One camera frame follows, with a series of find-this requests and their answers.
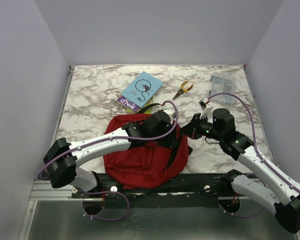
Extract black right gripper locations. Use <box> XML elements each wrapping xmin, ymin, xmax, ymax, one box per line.
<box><xmin>178</xmin><ymin>113</ymin><xmax>224</xmax><ymax>141</ymax></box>

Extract red student backpack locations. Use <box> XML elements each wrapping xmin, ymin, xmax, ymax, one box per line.
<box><xmin>103</xmin><ymin>111</ymin><xmax>193</xmax><ymax>189</ymax></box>

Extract light blue book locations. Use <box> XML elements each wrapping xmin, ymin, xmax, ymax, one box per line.
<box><xmin>121</xmin><ymin>71</ymin><xmax>163</xmax><ymax>108</ymax></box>

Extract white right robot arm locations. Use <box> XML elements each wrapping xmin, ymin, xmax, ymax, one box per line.
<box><xmin>180</xmin><ymin>108</ymin><xmax>300</xmax><ymax>234</ymax></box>

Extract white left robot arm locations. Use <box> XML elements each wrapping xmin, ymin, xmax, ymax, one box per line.
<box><xmin>43</xmin><ymin>108</ymin><xmax>179</xmax><ymax>198</ymax></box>

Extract green book under stack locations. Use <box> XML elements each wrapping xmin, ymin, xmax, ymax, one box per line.
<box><xmin>139</xmin><ymin>97</ymin><xmax>154</xmax><ymax>114</ymax></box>

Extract clear plastic organizer box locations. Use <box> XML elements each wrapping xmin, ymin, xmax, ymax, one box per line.
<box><xmin>209</xmin><ymin>72</ymin><xmax>236</xmax><ymax>105</ymax></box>

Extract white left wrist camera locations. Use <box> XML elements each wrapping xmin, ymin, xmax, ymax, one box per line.
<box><xmin>161</xmin><ymin>106</ymin><xmax>177</xmax><ymax>123</ymax></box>

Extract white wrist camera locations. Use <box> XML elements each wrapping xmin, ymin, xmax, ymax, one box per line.
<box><xmin>161</xmin><ymin>106</ymin><xmax>177</xmax><ymax>123</ymax></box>
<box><xmin>198</xmin><ymin>98</ymin><xmax>213</xmax><ymax>119</ymax></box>

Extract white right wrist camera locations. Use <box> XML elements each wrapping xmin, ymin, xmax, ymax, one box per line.
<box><xmin>198</xmin><ymin>98</ymin><xmax>213</xmax><ymax>119</ymax></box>

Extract yellow handled pliers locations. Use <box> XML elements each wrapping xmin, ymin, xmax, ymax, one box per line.
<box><xmin>173</xmin><ymin>80</ymin><xmax>194</xmax><ymax>100</ymax></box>

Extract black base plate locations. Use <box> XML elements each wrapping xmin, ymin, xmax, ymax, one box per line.
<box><xmin>71</xmin><ymin>173</ymin><xmax>242</xmax><ymax>212</ymax></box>

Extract aluminium mounting rail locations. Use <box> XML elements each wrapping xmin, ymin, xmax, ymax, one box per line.
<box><xmin>29</xmin><ymin>180</ymin><xmax>103</xmax><ymax>202</ymax></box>

